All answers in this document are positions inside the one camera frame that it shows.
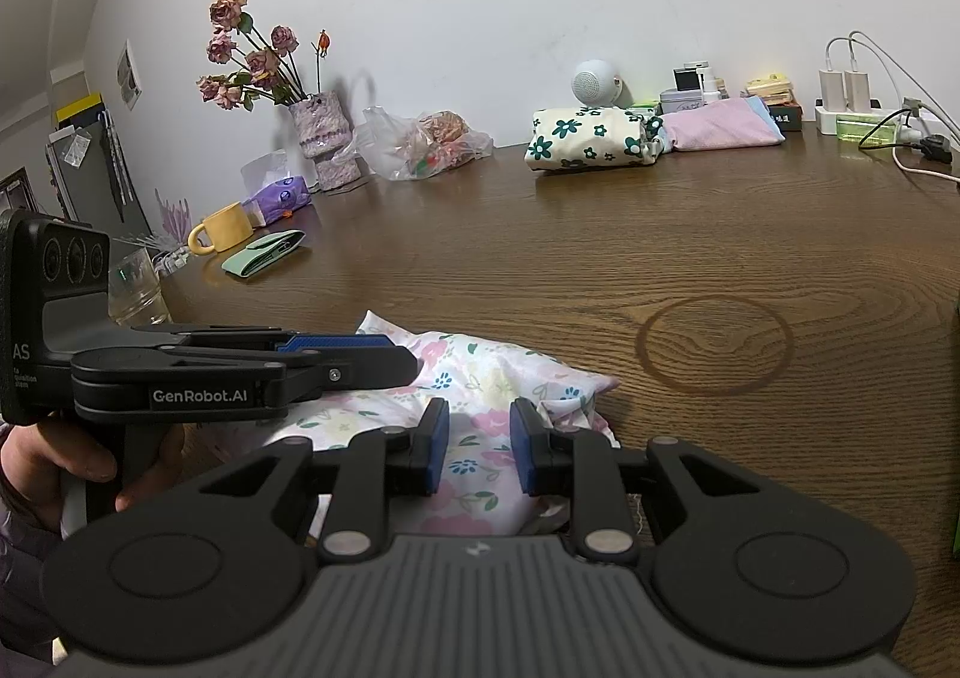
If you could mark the black plug adapter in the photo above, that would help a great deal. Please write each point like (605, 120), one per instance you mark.
(936, 148)

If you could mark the yellow mug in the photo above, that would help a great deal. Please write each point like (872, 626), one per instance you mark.
(225, 228)

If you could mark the cream teal-flowered pants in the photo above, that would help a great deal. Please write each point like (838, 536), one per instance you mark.
(592, 138)

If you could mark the drinking glass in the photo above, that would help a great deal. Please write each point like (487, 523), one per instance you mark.
(139, 295)

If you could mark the small black box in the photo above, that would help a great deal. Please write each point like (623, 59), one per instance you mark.
(787, 117)

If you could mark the light green gadget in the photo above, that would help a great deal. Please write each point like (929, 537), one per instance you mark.
(862, 128)

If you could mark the pink purple fleece garment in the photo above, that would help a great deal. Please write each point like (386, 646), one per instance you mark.
(724, 127)

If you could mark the grey board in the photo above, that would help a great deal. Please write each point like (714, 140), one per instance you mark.
(94, 183)

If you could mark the mint green folded pouch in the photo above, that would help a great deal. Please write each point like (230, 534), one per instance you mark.
(262, 254)

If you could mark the small lavender tin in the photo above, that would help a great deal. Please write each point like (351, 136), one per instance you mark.
(679, 102)

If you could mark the white wall charger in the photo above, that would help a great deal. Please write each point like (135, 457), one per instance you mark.
(857, 91)
(831, 91)

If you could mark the purple dried grass bunch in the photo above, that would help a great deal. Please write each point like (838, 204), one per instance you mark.
(174, 217)

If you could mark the pink floral ruffled garment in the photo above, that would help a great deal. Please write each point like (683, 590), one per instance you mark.
(480, 378)

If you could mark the dried flower bouquet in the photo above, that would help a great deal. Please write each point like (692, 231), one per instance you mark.
(247, 55)

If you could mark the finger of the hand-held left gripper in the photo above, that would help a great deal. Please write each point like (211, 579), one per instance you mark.
(337, 342)
(352, 370)

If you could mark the yellow black object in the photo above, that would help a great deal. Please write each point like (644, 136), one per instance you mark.
(75, 109)

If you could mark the small yellow box stack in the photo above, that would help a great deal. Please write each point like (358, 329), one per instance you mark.
(769, 89)

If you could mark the small white screen gadget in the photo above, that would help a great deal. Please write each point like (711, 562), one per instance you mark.
(686, 80)

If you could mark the wall paper notice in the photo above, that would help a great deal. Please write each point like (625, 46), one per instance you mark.
(129, 74)

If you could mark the clear plastic snack bag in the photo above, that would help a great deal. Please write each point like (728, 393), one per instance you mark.
(420, 145)

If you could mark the green white small box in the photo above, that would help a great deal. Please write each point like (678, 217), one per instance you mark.
(643, 108)

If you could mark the dark picture frame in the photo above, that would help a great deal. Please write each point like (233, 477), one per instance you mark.
(16, 192)

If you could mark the person's left hand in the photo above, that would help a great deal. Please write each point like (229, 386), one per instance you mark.
(45, 460)

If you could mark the small white bottle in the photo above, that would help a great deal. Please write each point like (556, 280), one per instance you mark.
(709, 89)

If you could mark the person's left forearm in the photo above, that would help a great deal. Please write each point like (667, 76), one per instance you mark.
(22, 588)

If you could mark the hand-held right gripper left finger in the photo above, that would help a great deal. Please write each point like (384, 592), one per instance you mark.
(439, 445)

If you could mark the crochet-covered vase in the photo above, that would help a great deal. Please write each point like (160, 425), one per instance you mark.
(322, 138)

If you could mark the purple tissue pack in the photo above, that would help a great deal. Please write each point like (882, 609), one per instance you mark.
(281, 198)

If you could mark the white astronaut speaker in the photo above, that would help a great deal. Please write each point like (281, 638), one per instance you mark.
(596, 82)

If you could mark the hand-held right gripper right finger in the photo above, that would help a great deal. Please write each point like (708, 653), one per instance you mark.
(523, 449)

